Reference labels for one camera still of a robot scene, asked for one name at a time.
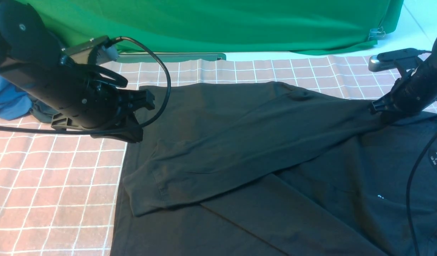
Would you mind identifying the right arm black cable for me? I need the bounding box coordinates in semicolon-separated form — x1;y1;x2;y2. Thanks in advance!
406;123;437;256

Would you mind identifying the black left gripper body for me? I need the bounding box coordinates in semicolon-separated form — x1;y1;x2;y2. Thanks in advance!
0;64;155;130

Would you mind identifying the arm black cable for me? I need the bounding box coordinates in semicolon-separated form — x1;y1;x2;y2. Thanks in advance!
406;123;437;256
0;37;171;136

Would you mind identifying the green metal bar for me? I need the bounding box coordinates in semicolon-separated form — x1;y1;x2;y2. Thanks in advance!
116;52;227;64

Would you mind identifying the blue garment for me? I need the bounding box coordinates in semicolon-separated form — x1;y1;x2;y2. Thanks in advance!
0;76;32;121

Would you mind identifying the gray long-sleeved shirt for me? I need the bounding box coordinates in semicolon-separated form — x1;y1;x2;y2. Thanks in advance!
110;82;437;256

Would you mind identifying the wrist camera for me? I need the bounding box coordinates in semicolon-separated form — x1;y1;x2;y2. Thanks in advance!
368;48;428;74
62;36;119;65

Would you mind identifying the pink checkered tablecloth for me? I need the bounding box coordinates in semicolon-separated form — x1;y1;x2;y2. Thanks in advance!
0;53;437;256

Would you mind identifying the dark gray crumpled garment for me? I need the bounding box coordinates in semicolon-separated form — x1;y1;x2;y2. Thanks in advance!
29;100;59;124

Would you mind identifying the metal binder clip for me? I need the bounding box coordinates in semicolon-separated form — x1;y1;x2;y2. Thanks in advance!
368;26;386;41

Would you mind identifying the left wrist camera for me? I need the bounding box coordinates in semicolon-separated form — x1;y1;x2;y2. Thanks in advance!
62;36;119;65

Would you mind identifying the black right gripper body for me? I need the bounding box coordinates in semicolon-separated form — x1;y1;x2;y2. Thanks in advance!
369;60;437;116

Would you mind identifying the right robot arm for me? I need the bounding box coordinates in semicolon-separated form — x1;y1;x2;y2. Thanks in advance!
368;38;437;116

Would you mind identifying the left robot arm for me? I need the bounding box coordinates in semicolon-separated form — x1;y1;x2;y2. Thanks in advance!
0;0;155;143

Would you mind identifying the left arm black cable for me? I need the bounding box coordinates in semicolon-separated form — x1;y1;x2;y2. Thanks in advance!
0;37;171;136

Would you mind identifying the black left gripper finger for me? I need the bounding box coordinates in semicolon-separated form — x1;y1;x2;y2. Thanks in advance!
92;114;144;144

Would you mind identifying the green backdrop cloth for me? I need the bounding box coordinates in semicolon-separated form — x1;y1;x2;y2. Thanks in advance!
23;0;403;55

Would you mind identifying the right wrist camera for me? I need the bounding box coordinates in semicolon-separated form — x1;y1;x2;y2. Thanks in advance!
368;48;428;74

